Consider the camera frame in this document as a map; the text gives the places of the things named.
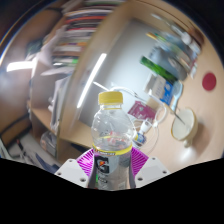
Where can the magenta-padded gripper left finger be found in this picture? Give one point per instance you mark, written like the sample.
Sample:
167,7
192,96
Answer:
69,170

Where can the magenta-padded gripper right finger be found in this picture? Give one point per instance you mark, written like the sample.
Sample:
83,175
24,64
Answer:
154,169

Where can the clear drink bottle yellow cap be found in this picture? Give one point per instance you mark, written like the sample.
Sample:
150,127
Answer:
112,133

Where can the small white pill bottle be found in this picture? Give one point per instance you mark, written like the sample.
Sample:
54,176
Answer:
144,128

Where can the cream cup yellow rim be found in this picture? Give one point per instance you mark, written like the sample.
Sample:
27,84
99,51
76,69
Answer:
186,128

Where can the metal spoon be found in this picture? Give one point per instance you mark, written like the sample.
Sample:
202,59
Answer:
178,118

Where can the magenta pouch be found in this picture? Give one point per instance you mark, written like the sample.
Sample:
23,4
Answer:
141,110

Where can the blue and white carton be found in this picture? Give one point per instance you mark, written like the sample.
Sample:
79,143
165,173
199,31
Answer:
163,89

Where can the white LED light bar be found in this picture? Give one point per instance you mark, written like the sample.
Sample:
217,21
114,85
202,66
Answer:
91,80

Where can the dark green bottle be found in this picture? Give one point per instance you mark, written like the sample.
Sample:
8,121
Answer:
156,68

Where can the flat round red coaster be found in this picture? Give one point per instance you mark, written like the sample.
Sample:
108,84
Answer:
209,81

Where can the long ceiling light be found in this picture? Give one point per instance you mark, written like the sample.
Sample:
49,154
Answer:
20,66

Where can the wooden shelf unit with books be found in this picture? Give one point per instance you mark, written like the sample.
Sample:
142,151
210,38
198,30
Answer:
100,40

